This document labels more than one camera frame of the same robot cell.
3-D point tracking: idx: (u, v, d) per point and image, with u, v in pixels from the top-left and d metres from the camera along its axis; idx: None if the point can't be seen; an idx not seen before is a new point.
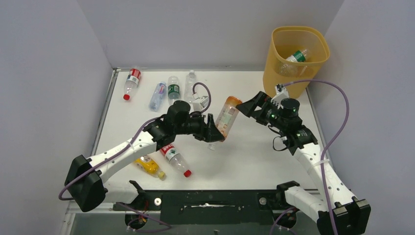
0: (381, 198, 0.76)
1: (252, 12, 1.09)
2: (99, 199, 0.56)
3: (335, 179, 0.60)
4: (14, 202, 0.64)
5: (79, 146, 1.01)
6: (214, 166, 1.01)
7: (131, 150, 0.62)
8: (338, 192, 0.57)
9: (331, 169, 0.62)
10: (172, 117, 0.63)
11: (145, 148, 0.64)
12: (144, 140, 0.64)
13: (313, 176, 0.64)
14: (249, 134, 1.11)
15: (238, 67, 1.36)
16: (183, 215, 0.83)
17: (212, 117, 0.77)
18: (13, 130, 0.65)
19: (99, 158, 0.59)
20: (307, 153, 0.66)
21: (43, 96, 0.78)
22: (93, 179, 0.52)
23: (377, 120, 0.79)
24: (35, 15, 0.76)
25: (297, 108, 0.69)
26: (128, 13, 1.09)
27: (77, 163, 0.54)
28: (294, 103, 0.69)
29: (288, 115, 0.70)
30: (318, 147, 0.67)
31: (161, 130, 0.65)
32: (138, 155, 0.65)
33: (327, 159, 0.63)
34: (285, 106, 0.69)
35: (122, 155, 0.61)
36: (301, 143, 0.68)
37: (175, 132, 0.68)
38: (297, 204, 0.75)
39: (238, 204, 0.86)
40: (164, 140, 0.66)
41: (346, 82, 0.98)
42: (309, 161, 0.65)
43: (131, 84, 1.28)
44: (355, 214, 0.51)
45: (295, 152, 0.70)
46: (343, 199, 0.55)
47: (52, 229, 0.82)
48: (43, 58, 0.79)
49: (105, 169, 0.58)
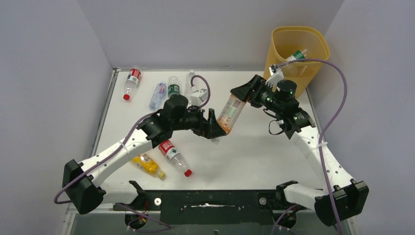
0: (382, 198, 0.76)
1: (252, 12, 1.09)
2: (96, 202, 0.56)
3: (334, 162, 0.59)
4: (14, 202, 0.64)
5: (79, 146, 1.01)
6: (213, 166, 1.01)
7: (124, 151, 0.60)
8: (336, 175, 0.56)
9: (329, 152, 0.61)
10: (169, 112, 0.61)
11: (139, 148, 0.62)
12: (138, 140, 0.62)
13: (311, 160, 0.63)
14: (249, 134, 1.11)
15: (238, 67, 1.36)
16: (183, 215, 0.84)
17: (213, 112, 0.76)
18: (14, 130, 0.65)
19: (91, 162, 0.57)
20: (305, 137, 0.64)
21: (43, 95, 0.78)
22: (86, 184, 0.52)
23: (376, 120, 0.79)
24: (36, 15, 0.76)
25: (294, 90, 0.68)
26: (128, 13, 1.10)
27: (69, 168, 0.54)
28: (291, 84, 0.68)
29: (285, 98, 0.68)
30: (315, 130, 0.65)
31: (156, 126, 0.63)
32: (133, 156, 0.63)
33: (325, 142, 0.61)
34: (281, 89, 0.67)
35: (115, 157, 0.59)
36: (298, 127, 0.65)
37: (172, 128, 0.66)
38: (297, 200, 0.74)
39: (238, 205, 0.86)
40: (160, 136, 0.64)
41: (346, 82, 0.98)
42: (306, 145, 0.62)
43: (131, 84, 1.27)
44: (354, 197, 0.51)
45: (292, 136, 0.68)
46: (341, 182, 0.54)
47: (52, 229, 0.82)
48: (44, 58, 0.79)
49: (98, 174, 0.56)
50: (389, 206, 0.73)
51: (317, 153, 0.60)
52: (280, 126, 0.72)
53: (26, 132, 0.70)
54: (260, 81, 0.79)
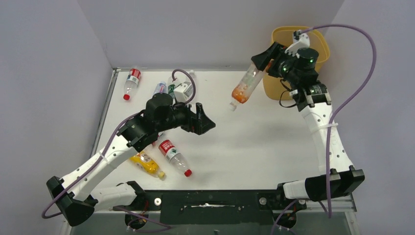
0: (382, 198, 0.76)
1: (252, 11, 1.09)
2: (87, 213, 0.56)
3: (338, 145, 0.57)
4: (14, 202, 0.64)
5: (79, 146, 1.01)
6: (213, 165, 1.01)
7: (104, 162, 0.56)
8: (337, 158, 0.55)
9: (336, 133, 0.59)
10: (152, 114, 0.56)
11: (121, 156, 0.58)
12: (118, 148, 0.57)
13: (315, 138, 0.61)
14: (249, 134, 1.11)
15: (238, 67, 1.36)
16: (183, 215, 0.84)
17: (200, 107, 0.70)
18: (14, 131, 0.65)
19: (71, 177, 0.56)
20: (316, 113, 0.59)
21: (43, 96, 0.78)
22: (68, 201, 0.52)
23: (376, 120, 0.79)
24: (36, 15, 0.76)
25: (315, 59, 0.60)
26: (128, 13, 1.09)
27: (51, 185, 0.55)
28: (313, 51, 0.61)
29: (303, 66, 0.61)
30: (329, 108, 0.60)
31: (139, 129, 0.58)
32: (117, 164, 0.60)
33: (336, 123, 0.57)
34: (301, 55, 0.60)
35: (95, 170, 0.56)
36: (312, 101, 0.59)
37: (157, 130, 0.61)
38: (295, 193, 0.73)
39: (238, 205, 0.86)
40: (144, 140, 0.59)
41: (346, 82, 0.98)
42: (315, 122, 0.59)
43: (131, 84, 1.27)
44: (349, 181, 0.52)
45: (303, 109, 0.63)
46: (339, 167, 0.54)
47: (53, 229, 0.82)
48: (43, 58, 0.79)
49: (79, 190, 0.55)
50: (389, 207, 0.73)
51: (325, 134, 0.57)
52: (293, 98, 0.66)
53: (26, 132, 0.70)
54: (279, 48, 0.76)
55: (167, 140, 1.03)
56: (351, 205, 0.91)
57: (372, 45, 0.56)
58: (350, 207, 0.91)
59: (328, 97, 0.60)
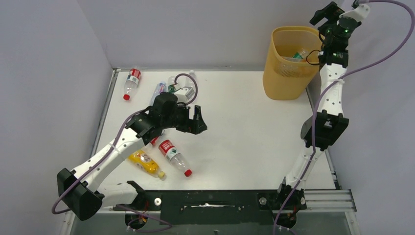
0: (381, 198, 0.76)
1: (252, 12, 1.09)
2: (96, 206, 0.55)
3: (337, 96, 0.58)
4: (14, 202, 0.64)
5: (79, 146, 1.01)
6: (213, 165, 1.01)
7: (115, 152, 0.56)
8: (331, 105, 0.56)
9: (340, 89, 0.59)
10: (159, 107, 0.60)
11: (130, 148, 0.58)
12: (128, 139, 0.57)
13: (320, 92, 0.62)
14: (248, 133, 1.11)
15: (238, 67, 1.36)
16: (183, 215, 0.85)
17: (199, 110, 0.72)
18: (14, 131, 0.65)
19: (83, 168, 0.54)
20: (329, 70, 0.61)
21: (43, 96, 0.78)
22: (82, 189, 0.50)
23: (375, 121, 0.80)
24: (36, 16, 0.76)
25: (352, 31, 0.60)
26: (128, 13, 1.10)
27: (61, 176, 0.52)
28: (353, 23, 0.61)
29: (339, 34, 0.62)
30: (344, 70, 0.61)
31: (145, 122, 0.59)
32: (126, 156, 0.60)
33: (343, 81, 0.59)
34: (340, 22, 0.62)
35: (106, 160, 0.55)
36: (330, 61, 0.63)
37: (162, 125, 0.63)
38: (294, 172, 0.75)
39: (238, 205, 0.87)
40: (151, 132, 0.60)
41: (346, 83, 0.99)
42: (325, 77, 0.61)
43: (131, 84, 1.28)
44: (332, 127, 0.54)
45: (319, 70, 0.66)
46: (330, 111, 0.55)
47: (53, 229, 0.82)
48: (43, 58, 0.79)
49: (92, 179, 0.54)
50: (388, 207, 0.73)
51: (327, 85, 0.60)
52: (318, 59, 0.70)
53: (26, 133, 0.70)
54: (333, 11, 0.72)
55: (167, 140, 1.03)
56: (351, 205, 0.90)
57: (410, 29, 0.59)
58: (350, 207, 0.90)
59: (346, 62, 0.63)
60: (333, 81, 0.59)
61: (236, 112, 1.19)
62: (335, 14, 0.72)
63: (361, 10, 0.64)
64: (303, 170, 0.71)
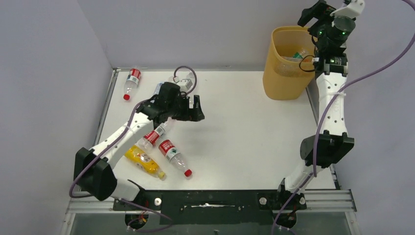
0: (382, 197, 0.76)
1: (252, 12, 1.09)
2: (110, 186, 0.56)
3: (339, 113, 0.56)
4: (14, 201, 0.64)
5: (79, 145, 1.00)
6: (213, 165, 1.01)
7: (130, 132, 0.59)
8: (334, 123, 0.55)
9: (342, 103, 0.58)
10: (166, 94, 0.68)
11: (143, 129, 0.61)
12: (140, 121, 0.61)
13: (321, 105, 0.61)
14: (249, 134, 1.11)
15: (238, 67, 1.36)
16: (183, 215, 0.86)
17: (198, 99, 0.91)
18: (14, 131, 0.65)
19: (101, 146, 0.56)
20: (328, 81, 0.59)
21: (43, 95, 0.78)
22: (103, 165, 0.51)
23: (375, 121, 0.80)
24: (36, 15, 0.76)
25: (350, 33, 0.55)
26: (128, 13, 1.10)
27: (81, 155, 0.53)
28: (350, 24, 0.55)
29: (335, 37, 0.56)
30: (343, 79, 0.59)
31: (154, 107, 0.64)
32: (138, 138, 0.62)
33: (344, 94, 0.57)
34: (335, 25, 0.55)
35: (123, 139, 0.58)
36: (328, 70, 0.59)
37: (169, 111, 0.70)
38: (292, 179, 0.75)
39: (238, 205, 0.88)
40: (160, 116, 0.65)
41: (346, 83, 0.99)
42: (325, 88, 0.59)
43: (131, 84, 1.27)
44: (336, 147, 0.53)
45: (317, 78, 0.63)
46: (333, 131, 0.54)
47: (53, 229, 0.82)
48: (43, 57, 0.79)
49: (111, 155, 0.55)
50: (389, 206, 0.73)
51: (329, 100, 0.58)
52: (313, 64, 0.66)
53: (26, 132, 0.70)
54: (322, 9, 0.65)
55: (167, 140, 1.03)
56: (351, 205, 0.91)
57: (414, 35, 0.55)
58: (350, 207, 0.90)
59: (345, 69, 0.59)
60: (334, 94, 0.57)
61: (236, 112, 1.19)
62: (326, 12, 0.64)
63: (355, 5, 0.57)
64: (303, 181, 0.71)
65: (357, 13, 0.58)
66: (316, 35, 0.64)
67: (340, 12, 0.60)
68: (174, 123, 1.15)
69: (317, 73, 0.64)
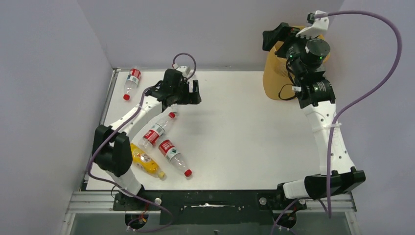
0: (382, 198, 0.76)
1: (252, 12, 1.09)
2: (127, 161, 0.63)
3: (341, 146, 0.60)
4: (13, 201, 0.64)
5: (79, 146, 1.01)
6: (213, 165, 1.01)
7: (143, 111, 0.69)
8: (339, 159, 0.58)
9: (339, 134, 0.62)
10: (170, 80, 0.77)
11: (152, 110, 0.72)
12: (151, 103, 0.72)
13: (318, 138, 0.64)
14: (249, 134, 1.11)
15: (238, 67, 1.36)
16: (183, 215, 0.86)
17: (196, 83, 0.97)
18: (14, 131, 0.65)
19: (118, 123, 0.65)
20: (319, 113, 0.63)
21: (43, 96, 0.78)
22: (123, 136, 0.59)
23: (377, 122, 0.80)
24: (36, 15, 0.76)
25: (325, 57, 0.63)
26: (128, 13, 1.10)
27: (100, 130, 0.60)
28: (323, 48, 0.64)
29: (311, 62, 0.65)
30: (333, 106, 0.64)
31: (160, 92, 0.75)
32: (149, 118, 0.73)
33: (339, 124, 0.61)
34: (311, 51, 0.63)
35: (137, 117, 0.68)
36: (316, 101, 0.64)
37: (174, 94, 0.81)
38: (294, 192, 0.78)
39: (238, 205, 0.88)
40: (167, 100, 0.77)
41: (346, 83, 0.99)
42: (319, 122, 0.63)
43: (131, 84, 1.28)
44: (347, 183, 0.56)
45: (306, 106, 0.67)
46: (341, 169, 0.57)
47: (53, 229, 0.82)
48: (43, 57, 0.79)
49: (128, 130, 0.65)
50: (390, 207, 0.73)
51: (327, 134, 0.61)
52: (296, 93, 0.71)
53: (26, 132, 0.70)
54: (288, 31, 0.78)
55: (167, 140, 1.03)
56: (351, 205, 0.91)
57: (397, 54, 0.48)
58: (350, 207, 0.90)
59: (332, 95, 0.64)
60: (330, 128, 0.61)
61: (236, 112, 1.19)
62: (292, 35, 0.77)
63: (319, 23, 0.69)
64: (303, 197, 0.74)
65: (323, 29, 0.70)
66: (292, 61, 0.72)
67: (305, 34, 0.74)
68: (174, 123, 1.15)
69: (304, 104, 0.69)
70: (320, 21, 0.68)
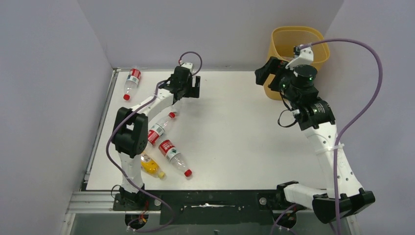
0: (383, 197, 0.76)
1: (252, 12, 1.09)
2: (143, 143, 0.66)
3: (346, 168, 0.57)
4: (13, 201, 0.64)
5: (79, 146, 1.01)
6: (213, 165, 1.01)
7: (158, 100, 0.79)
8: (346, 182, 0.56)
9: (343, 154, 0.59)
10: (179, 75, 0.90)
11: (166, 100, 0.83)
12: (165, 94, 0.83)
13: (321, 160, 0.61)
14: (249, 134, 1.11)
15: (238, 67, 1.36)
16: (183, 215, 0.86)
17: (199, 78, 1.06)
18: (14, 130, 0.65)
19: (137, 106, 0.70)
20: (321, 135, 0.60)
21: (42, 95, 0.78)
22: (144, 116, 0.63)
23: (377, 121, 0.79)
24: (36, 15, 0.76)
25: (314, 78, 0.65)
26: (129, 13, 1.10)
27: (122, 111, 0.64)
28: (311, 69, 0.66)
29: (302, 84, 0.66)
30: (334, 128, 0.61)
31: (172, 86, 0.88)
32: (161, 107, 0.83)
33: (342, 145, 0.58)
34: (298, 73, 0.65)
35: (153, 104, 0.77)
36: (316, 123, 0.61)
37: (183, 89, 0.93)
38: (297, 200, 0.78)
39: (238, 205, 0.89)
40: (176, 93, 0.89)
41: (347, 83, 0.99)
42: (321, 144, 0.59)
43: (131, 84, 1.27)
44: (357, 205, 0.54)
45: (306, 129, 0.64)
46: (349, 192, 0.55)
47: (53, 229, 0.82)
48: (43, 57, 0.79)
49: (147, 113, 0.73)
50: (391, 206, 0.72)
51: (331, 156, 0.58)
52: (294, 117, 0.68)
53: (26, 131, 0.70)
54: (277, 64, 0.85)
55: (167, 140, 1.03)
56: None
57: (380, 73, 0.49)
58: None
59: (331, 116, 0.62)
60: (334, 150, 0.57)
61: (236, 111, 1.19)
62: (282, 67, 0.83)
63: (304, 54, 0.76)
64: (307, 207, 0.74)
65: (308, 59, 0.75)
66: (286, 89, 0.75)
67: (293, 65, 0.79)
68: (174, 123, 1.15)
69: (304, 127, 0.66)
70: (306, 51, 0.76)
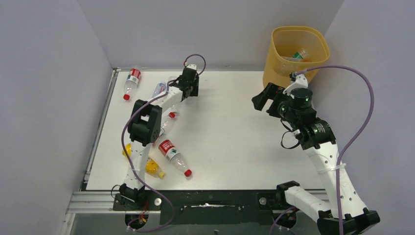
0: (382, 197, 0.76)
1: (252, 12, 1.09)
2: (156, 132, 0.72)
3: (349, 187, 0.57)
4: (14, 200, 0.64)
5: (79, 145, 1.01)
6: (212, 165, 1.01)
7: (170, 95, 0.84)
8: (350, 202, 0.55)
9: (345, 175, 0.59)
10: (187, 75, 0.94)
11: (175, 96, 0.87)
12: (174, 90, 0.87)
13: (323, 179, 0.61)
14: (249, 133, 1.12)
15: (238, 67, 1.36)
16: (183, 215, 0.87)
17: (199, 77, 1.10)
18: (14, 129, 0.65)
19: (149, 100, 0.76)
20: (322, 155, 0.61)
21: (42, 94, 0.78)
22: (158, 107, 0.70)
23: (378, 121, 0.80)
24: (36, 15, 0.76)
25: (311, 99, 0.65)
26: (129, 13, 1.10)
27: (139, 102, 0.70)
28: (306, 91, 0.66)
29: (300, 105, 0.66)
30: (334, 147, 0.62)
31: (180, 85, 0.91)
32: (171, 103, 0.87)
33: (343, 164, 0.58)
34: (294, 96, 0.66)
35: (166, 99, 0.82)
36: (317, 143, 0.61)
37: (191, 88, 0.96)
38: (298, 204, 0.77)
39: (238, 205, 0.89)
40: (185, 92, 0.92)
41: (347, 82, 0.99)
42: (323, 164, 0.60)
43: (131, 84, 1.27)
44: (362, 226, 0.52)
45: (308, 149, 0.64)
46: (353, 211, 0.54)
47: (53, 229, 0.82)
48: (44, 57, 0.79)
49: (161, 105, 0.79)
50: (390, 205, 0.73)
51: (334, 176, 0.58)
52: (296, 137, 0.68)
53: (26, 131, 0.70)
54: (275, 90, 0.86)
55: (167, 140, 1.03)
56: None
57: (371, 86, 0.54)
58: None
59: (332, 136, 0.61)
60: (335, 170, 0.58)
61: (236, 111, 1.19)
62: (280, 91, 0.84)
63: (300, 80, 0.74)
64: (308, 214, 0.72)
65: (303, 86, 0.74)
66: (284, 111, 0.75)
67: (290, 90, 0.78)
68: (174, 123, 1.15)
69: (305, 145, 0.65)
70: (301, 78, 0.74)
